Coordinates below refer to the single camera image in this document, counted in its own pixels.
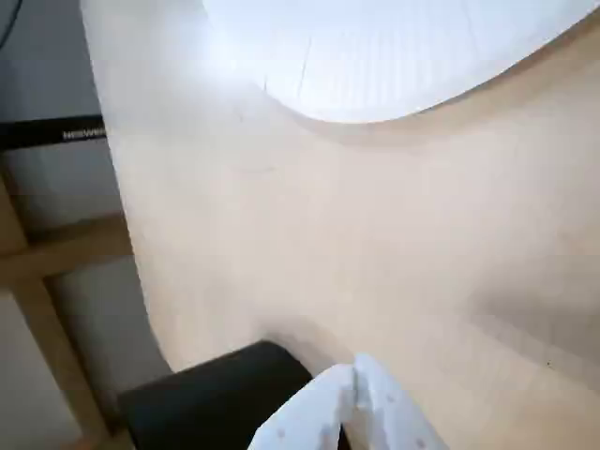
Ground dark cable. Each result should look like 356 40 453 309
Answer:
0 0 21 51

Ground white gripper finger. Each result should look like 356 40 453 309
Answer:
345 353 446 450
247 363 358 450

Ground wooden frame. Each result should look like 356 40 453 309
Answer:
0 163 138 450

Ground white paper plate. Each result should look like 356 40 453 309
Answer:
201 0 600 124

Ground black pot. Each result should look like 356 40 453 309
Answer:
116 340 314 450

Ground black tripod leg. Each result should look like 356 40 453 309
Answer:
0 114 108 152

